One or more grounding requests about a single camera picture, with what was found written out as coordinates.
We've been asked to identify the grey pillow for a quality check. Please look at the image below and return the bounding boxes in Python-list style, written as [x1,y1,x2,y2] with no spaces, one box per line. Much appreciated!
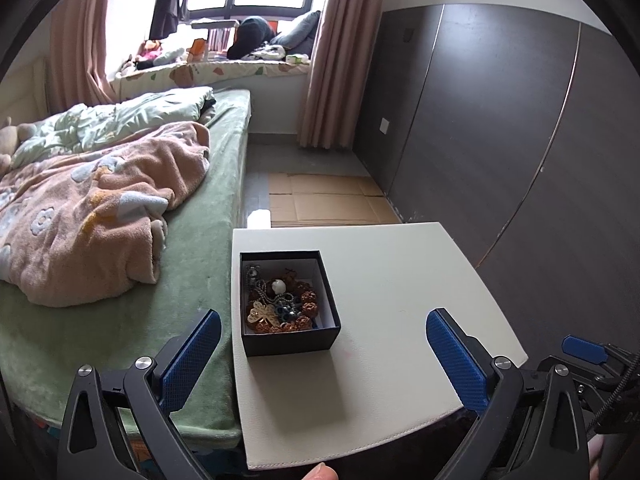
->
[270,10,322,56]

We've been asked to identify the silver chain necklace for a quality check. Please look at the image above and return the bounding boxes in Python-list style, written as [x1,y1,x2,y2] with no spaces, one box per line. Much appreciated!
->
[244,264,281,307]

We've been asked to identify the small white folding table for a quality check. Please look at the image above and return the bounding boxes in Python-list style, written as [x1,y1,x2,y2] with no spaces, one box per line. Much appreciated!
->
[191,17,239,32]

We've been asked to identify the gold butterfly brooch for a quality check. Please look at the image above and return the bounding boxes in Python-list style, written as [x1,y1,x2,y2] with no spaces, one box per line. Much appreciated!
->
[247,300,282,329]

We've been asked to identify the person's right hand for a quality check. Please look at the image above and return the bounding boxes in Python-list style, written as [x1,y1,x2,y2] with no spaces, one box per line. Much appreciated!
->
[588,437,609,480]

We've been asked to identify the jewellery and bead bracelets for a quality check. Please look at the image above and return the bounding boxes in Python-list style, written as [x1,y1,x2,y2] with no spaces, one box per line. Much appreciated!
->
[247,269,322,335]

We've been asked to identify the pink curtain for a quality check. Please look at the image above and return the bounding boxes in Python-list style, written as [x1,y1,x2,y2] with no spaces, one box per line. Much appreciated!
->
[47,0,122,111]
[299,0,392,151]

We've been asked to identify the patterned window seat cushion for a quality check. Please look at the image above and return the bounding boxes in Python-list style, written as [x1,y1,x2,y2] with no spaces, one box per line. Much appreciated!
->
[110,56,314,102]

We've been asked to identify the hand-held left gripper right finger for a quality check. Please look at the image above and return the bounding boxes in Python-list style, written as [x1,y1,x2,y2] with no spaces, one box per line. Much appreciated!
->
[425,307,594,480]

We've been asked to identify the black coiled cable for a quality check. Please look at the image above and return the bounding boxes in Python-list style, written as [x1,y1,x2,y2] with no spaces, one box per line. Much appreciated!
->
[587,360,634,434]

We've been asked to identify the person's left hand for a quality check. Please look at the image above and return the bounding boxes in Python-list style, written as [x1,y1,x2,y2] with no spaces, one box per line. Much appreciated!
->
[299,463,340,480]

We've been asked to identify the hanging dark clothes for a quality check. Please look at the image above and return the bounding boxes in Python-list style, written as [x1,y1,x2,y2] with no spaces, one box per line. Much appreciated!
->
[148,0,202,41]

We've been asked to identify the light green quilt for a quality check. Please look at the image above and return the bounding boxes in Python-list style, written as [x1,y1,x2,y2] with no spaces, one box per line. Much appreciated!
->
[10,86,217,169]

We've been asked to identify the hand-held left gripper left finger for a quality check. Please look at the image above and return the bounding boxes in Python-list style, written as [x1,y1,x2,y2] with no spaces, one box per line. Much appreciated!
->
[56,308,222,480]

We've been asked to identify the black bag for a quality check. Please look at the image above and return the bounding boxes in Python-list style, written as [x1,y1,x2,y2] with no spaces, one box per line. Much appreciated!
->
[227,16,276,60]

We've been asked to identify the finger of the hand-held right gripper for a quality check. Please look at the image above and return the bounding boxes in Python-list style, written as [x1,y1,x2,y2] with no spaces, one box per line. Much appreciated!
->
[561,335,640,377]

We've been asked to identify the black jewelry box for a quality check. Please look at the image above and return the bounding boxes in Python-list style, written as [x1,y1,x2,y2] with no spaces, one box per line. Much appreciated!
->
[239,250,342,357]

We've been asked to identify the beige plush toy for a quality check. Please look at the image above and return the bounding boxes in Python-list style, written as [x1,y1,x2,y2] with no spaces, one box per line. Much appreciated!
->
[0,117,39,171]

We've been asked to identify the flattened cardboard sheets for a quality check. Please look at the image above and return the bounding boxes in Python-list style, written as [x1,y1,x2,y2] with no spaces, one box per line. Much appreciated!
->
[269,171,404,227]

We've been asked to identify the pink fleece blanket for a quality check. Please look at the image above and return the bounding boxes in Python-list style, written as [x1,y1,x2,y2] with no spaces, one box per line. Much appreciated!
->
[0,121,212,307]

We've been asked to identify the pile of small toys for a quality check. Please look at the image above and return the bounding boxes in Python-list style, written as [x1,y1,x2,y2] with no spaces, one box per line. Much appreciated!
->
[132,39,187,69]

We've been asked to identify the blue bead bracelet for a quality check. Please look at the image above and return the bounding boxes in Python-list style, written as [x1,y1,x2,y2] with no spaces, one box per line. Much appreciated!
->
[276,297,302,322]

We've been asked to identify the bed with green sheet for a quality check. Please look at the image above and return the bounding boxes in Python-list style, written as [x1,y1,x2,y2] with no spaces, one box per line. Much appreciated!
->
[0,57,252,452]

